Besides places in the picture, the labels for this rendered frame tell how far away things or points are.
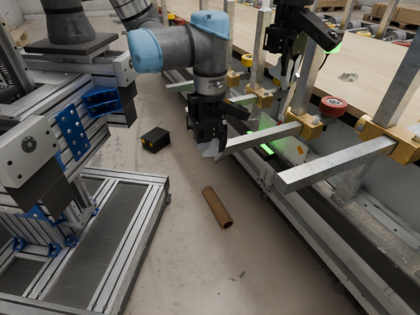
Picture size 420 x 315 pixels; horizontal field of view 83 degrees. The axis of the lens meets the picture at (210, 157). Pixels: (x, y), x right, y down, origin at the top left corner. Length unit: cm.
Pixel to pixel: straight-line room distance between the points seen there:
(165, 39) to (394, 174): 78
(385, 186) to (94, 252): 121
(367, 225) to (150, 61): 68
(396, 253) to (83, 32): 111
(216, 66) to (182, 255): 112
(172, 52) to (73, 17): 56
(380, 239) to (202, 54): 63
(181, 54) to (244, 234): 120
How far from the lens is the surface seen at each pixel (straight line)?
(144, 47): 46
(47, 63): 107
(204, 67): 50
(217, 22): 48
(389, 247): 78
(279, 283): 140
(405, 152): 63
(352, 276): 135
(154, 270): 141
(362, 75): 117
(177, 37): 47
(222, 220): 145
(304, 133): 80
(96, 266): 126
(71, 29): 98
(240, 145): 68
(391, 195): 98
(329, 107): 84
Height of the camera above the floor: 126
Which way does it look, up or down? 40 degrees down
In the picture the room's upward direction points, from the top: straight up
